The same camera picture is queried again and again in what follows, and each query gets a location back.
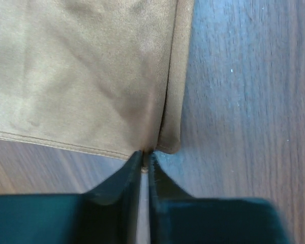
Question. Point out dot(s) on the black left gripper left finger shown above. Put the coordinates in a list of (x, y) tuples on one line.
[(106, 214)]

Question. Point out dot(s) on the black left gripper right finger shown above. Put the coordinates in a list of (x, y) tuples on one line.
[(175, 216)]

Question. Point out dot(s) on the brown cloth napkin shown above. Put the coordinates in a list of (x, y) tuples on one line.
[(98, 77)]

